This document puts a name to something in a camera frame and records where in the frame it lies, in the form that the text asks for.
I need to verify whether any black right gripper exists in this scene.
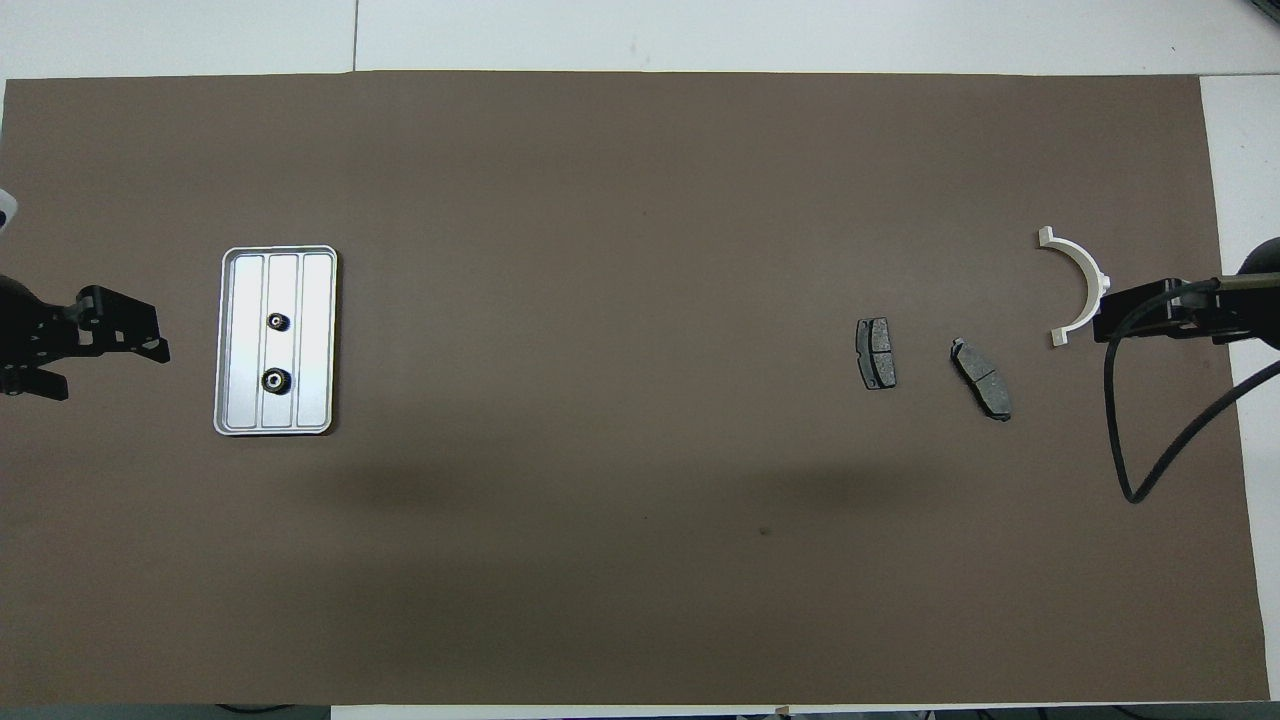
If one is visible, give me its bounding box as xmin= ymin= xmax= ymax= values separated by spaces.
xmin=1092 ymin=279 xmax=1251 ymax=347

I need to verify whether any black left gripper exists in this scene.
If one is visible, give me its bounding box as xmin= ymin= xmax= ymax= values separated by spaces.
xmin=0 ymin=275 xmax=172 ymax=401

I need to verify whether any silver metal tray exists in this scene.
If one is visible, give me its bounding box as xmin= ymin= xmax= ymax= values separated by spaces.
xmin=213 ymin=245 xmax=339 ymax=437

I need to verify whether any grey curved brake pad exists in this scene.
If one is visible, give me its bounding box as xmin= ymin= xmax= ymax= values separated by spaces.
xmin=949 ymin=338 xmax=1013 ymax=422

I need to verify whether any grey rectangular brake pad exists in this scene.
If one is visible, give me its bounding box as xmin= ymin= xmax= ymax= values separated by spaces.
xmin=855 ymin=317 xmax=898 ymax=391

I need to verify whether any brown table mat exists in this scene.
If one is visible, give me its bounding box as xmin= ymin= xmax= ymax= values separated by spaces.
xmin=0 ymin=70 xmax=1271 ymax=709

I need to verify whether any white curved plastic bracket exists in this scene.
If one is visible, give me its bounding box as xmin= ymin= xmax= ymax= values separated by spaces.
xmin=1037 ymin=227 xmax=1113 ymax=348

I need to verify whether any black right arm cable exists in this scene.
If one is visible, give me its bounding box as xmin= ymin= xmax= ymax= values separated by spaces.
xmin=1103 ymin=280 xmax=1280 ymax=504

